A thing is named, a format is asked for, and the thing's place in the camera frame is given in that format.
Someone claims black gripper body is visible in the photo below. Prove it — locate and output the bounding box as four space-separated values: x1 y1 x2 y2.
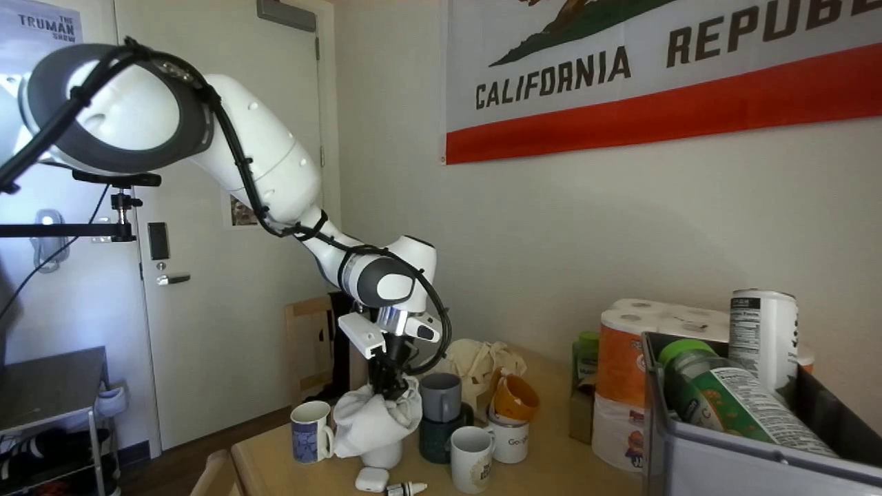
335 310 444 399

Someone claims white towel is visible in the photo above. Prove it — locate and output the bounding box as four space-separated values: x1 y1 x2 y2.
330 377 422 459

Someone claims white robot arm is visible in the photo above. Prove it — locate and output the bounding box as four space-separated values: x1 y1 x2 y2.
0 38 452 399

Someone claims dark grey mug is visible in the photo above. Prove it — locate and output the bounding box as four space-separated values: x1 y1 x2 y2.
419 373 459 421

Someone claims large white mug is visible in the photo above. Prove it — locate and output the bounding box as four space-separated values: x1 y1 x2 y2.
360 442 401 470

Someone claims white blue patterned mug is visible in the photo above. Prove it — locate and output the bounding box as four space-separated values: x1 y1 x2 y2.
290 399 332 463

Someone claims white printed mug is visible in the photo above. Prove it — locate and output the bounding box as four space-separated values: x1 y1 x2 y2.
448 427 494 496

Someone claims yellow orange mug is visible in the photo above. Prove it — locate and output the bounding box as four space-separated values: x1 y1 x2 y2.
487 374 541 425

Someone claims small white mug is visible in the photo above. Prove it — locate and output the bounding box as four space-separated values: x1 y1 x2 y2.
487 421 528 467

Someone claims paper towel roll pack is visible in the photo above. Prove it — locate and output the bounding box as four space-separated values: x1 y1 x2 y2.
593 297 731 474

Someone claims cream canvas bag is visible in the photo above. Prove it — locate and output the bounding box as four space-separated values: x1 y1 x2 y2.
444 339 525 410

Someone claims white earbuds case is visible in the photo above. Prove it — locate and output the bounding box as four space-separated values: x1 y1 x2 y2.
354 470 389 494

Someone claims white door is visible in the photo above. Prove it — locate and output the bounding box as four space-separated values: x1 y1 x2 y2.
115 0 339 453

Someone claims green bottle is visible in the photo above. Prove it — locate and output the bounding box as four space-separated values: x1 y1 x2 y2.
571 330 598 392

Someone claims grey storage bin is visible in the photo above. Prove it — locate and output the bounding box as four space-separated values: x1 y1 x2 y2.
641 333 882 496

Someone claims California Republic flag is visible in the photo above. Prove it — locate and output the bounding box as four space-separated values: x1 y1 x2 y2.
445 0 882 166

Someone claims black metal cart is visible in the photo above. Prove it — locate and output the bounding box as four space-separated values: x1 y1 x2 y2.
0 348 119 496

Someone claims green wipes canister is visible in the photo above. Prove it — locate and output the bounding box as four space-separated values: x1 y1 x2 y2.
659 339 833 459

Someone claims white supplement bottle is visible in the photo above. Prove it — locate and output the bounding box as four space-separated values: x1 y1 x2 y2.
727 290 798 392

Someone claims black camera tripod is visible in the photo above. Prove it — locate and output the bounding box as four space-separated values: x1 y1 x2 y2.
0 171 163 244

